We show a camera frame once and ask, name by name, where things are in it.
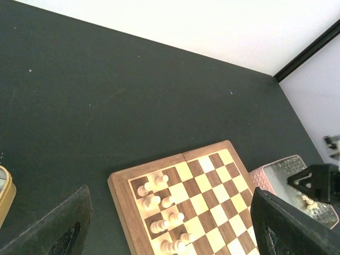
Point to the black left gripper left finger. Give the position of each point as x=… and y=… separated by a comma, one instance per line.
x=62, y=231

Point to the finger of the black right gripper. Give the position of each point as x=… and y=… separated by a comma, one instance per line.
x=312, y=181

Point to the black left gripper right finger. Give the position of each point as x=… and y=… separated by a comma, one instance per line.
x=282, y=229

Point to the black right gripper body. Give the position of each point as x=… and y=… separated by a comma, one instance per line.
x=332, y=143

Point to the light chess piece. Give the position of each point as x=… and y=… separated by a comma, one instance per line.
x=144, y=189
x=177, y=246
x=311, y=204
x=159, y=226
x=187, y=237

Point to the light chess knight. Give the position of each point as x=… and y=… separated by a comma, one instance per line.
x=151, y=202

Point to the light chess pawn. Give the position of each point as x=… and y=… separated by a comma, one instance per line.
x=174, y=218
x=161, y=180
x=167, y=201

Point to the light chess piece in tray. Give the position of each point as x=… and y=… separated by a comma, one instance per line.
x=311, y=204

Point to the wooden chess board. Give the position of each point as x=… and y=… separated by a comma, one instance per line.
x=213, y=190

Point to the light chess piece on board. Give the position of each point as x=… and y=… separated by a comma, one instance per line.
x=187, y=237
x=177, y=246
x=159, y=226

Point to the gold metal tray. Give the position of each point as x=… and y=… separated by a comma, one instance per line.
x=8, y=192

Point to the black frame post right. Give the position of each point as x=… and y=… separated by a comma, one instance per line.
x=318, y=44

